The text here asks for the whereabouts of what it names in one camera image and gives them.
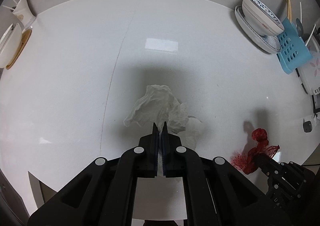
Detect blue patterned ceramic bowl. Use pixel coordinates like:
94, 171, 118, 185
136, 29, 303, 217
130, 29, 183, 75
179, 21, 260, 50
241, 0, 284, 37

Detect white paper cup holder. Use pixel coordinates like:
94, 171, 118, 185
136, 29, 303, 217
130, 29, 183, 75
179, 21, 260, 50
11, 0, 36, 29

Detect wooden chopsticks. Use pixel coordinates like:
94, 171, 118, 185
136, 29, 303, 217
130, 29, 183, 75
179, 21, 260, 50
286, 0, 292, 21

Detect white paper tissue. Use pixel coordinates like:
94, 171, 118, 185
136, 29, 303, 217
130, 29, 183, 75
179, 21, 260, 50
124, 85, 204, 150

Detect stacked white bowls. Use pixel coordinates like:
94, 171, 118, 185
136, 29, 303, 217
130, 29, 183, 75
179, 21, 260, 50
1, 23, 22, 68

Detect white floral appliance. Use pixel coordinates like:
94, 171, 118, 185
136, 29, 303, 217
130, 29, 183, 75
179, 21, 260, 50
297, 36, 320, 96

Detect light blue utensil basket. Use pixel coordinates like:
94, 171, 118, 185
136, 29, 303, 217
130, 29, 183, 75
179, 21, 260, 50
277, 17, 312, 74

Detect round wooden coaster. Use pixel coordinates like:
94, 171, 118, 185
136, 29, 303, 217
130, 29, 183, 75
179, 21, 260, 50
5, 29, 32, 70

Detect white oval plate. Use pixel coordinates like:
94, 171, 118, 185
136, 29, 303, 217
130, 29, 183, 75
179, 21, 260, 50
234, 5, 281, 54

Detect red mesh net bag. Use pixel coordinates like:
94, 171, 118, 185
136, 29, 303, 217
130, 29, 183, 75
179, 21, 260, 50
231, 128, 280, 175

